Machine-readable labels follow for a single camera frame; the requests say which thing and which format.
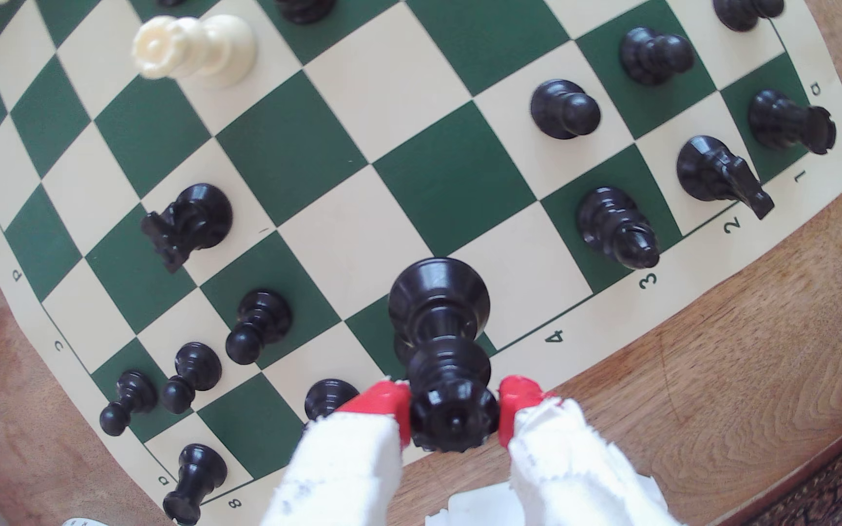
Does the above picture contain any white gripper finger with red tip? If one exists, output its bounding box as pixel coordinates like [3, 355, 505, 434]
[260, 379, 413, 526]
[498, 376, 685, 526]

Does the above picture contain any black queen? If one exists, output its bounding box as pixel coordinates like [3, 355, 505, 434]
[388, 257, 501, 454]

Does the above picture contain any green and cream chess mat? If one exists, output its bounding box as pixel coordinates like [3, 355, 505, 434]
[0, 0, 842, 526]

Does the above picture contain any black bishop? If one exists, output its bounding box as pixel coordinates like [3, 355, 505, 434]
[304, 378, 361, 423]
[576, 186, 661, 270]

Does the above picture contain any black king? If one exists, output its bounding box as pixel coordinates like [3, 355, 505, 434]
[392, 332, 422, 370]

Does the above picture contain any black rook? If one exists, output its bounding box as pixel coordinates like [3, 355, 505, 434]
[747, 89, 837, 156]
[163, 443, 229, 526]

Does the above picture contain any black pawn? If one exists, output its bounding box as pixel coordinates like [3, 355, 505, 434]
[530, 79, 602, 140]
[161, 342, 223, 415]
[98, 370, 159, 438]
[712, 0, 786, 33]
[275, 0, 338, 26]
[619, 27, 696, 86]
[225, 289, 293, 366]

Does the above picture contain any dark patterned rug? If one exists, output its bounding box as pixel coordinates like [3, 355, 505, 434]
[746, 413, 842, 526]

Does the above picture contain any black knight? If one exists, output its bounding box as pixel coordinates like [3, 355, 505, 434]
[141, 183, 234, 274]
[676, 135, 776, 221]

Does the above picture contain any white queen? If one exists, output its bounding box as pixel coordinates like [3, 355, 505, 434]
[132, 13, 257, 82]

